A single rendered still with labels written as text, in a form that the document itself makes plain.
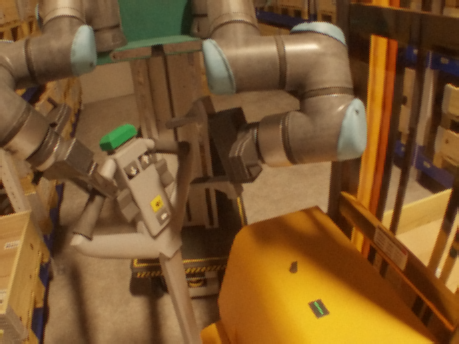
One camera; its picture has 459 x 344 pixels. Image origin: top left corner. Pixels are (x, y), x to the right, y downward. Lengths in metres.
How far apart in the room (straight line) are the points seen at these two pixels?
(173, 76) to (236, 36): 1.28
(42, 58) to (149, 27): 1.08
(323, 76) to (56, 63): 0.45
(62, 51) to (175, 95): 1.24
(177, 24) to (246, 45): 1.16
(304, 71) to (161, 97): 1.37
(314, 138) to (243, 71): 0.14
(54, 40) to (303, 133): 0.46
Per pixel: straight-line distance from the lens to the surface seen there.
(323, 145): 0.55
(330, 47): 0.57
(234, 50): 0.55
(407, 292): 1.47
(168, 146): 0.87
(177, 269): 0.92
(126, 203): 0.76
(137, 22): 1.71
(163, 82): 1.84
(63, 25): 0.71
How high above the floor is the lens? 1.70
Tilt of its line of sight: 30 degrees down
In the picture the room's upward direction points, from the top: 5 degrees counter-clockwise
